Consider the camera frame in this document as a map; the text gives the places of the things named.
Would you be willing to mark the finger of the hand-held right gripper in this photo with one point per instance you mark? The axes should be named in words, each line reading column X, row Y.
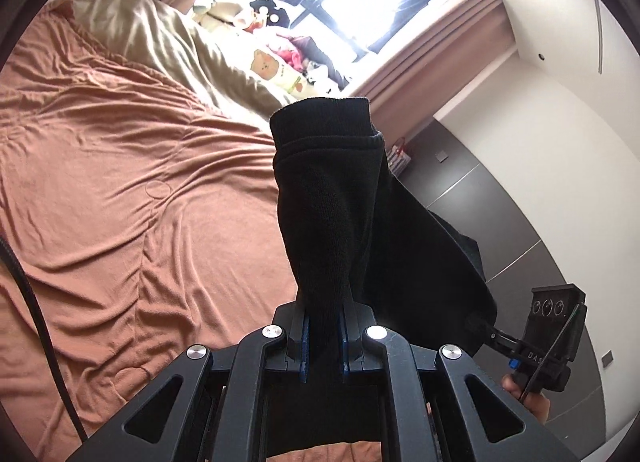
column 500, row 337

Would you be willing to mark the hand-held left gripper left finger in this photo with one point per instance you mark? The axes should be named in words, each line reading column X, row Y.
column 302, row 342

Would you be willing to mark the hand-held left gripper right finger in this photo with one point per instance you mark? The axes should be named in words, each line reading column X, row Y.
column 344, row 342

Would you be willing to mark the black sweater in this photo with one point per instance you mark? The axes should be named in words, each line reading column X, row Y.
column 325, row 192

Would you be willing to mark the person's right hand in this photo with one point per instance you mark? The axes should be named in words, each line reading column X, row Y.
column 535, row 404

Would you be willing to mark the orange-brown blanket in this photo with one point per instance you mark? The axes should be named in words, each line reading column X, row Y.
column 125, row 167

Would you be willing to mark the bear print pillow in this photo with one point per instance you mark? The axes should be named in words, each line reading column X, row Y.
column 270, row 64

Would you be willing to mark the pink plush toy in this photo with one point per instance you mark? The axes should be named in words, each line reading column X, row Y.
column 290, row 54

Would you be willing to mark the black plush toy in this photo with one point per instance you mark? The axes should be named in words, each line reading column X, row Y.
column 267, row 14

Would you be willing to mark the beige plush toy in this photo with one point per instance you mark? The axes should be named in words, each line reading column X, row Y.
column 220, row 14

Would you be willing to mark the beige duvet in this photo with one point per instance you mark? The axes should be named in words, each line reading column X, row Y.
column 150, row 32

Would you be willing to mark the grey wall switch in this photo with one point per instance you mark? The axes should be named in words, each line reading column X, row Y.
column 608, row 359

